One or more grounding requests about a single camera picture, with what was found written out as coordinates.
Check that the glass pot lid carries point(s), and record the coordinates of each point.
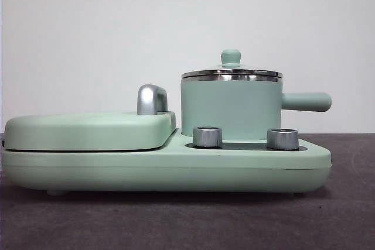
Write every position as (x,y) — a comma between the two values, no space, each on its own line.
(230,57)

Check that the silver control knob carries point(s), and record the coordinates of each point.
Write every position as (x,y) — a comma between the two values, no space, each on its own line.
(282,138)
(207,137)

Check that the mint green breakfast machine base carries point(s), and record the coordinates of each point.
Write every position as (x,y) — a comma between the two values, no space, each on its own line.
(175,171)

